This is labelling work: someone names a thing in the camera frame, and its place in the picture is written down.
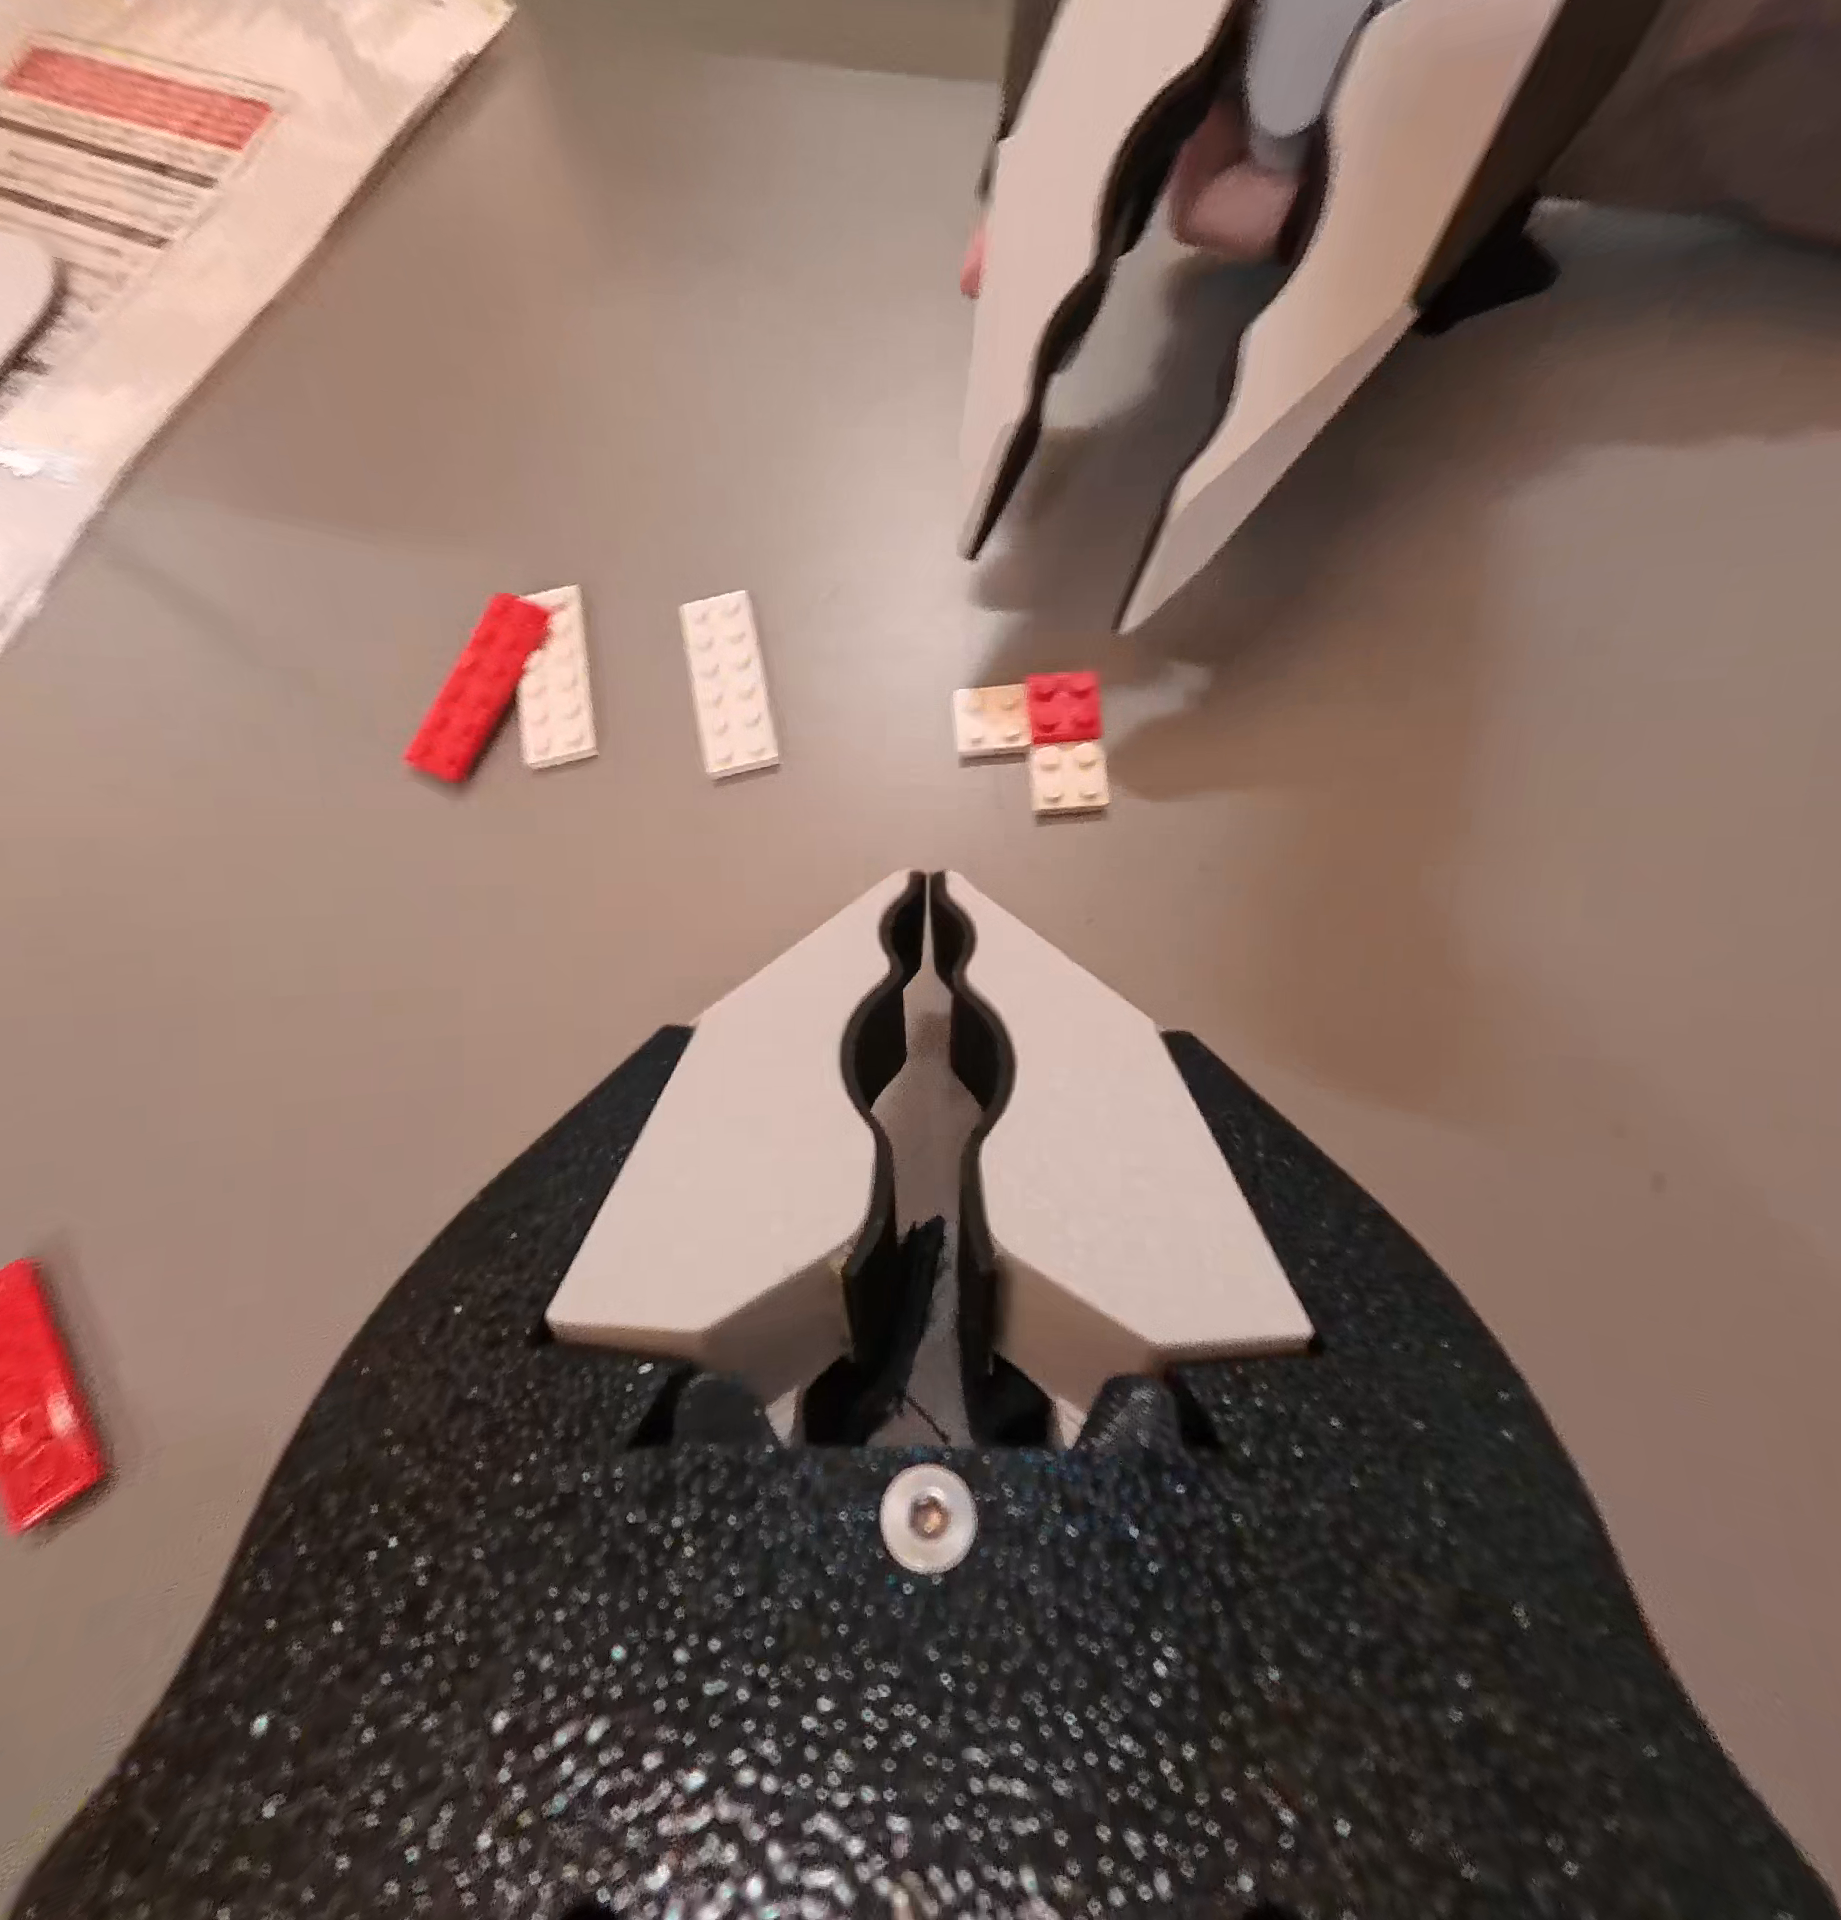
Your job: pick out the red long lego plate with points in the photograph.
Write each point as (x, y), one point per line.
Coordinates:
(21, 1398)
(477, 692)

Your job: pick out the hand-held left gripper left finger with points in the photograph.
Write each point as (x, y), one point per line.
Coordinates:
(723, 1186)

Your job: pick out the clear plastic bag with label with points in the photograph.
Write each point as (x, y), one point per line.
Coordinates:
(259, 256)

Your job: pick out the white square lego plate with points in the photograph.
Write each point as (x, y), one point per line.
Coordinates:
(1067, 778)

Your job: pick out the white long lego plate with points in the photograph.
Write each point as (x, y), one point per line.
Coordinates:
(731, 686)
(560, 683)

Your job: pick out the person's right hand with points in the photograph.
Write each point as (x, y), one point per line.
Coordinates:
(1236, 194)

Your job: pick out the tan square lego plate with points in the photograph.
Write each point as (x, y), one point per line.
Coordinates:
(993, 724)

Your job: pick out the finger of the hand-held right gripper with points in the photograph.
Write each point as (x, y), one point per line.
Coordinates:
(1050, 225)
(1370, 270)

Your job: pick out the red square lego plate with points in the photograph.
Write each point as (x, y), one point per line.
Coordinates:
(1063, 709)

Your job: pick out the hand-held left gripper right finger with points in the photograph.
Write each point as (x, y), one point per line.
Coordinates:
(1129, 1201)

